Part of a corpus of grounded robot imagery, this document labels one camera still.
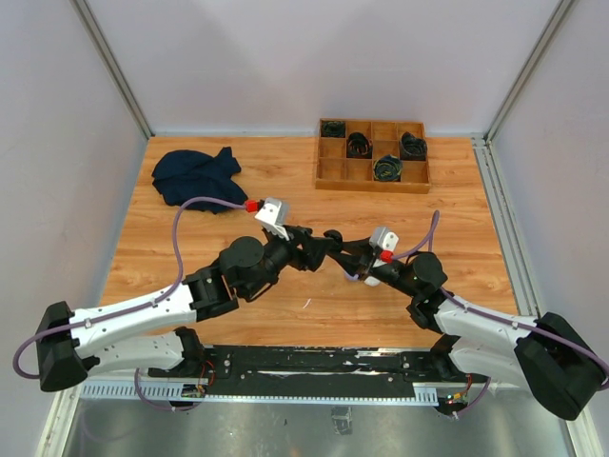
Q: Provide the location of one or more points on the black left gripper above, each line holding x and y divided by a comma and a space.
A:
313, 250

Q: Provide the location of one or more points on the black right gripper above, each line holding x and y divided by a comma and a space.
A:
352, 261

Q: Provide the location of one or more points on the purple round charging case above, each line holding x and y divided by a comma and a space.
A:
352, 278

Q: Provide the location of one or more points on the black round charging case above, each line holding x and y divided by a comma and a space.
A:
334, 235

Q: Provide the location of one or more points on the white round charging case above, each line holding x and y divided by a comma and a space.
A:
372, 281

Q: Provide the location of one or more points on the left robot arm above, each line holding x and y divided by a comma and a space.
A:
151, 331

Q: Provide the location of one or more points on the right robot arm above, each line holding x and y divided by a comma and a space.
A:
543, 355

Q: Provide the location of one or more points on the wooden divided tray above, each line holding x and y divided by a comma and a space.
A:
335, 171

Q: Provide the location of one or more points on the rolled blue yellow tie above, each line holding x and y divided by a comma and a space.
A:
388, 168

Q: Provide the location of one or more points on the rolled dark tie back-left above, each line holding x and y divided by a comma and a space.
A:
332, 129

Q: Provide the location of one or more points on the rolled dark tie right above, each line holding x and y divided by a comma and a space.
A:
412, 148

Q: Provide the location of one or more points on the dark blue cloth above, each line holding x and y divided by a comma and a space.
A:
184, 174

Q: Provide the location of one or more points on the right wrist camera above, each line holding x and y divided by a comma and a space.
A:
383, 241

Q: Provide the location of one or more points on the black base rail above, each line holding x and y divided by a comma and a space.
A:
313, 373

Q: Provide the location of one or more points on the aluminium frame rail right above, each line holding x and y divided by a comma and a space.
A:
522, 281

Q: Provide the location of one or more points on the aluminium frame rail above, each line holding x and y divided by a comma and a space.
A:
91, 25
522, 281

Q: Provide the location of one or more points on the aluminium frame rail left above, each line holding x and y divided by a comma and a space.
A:
91, 25

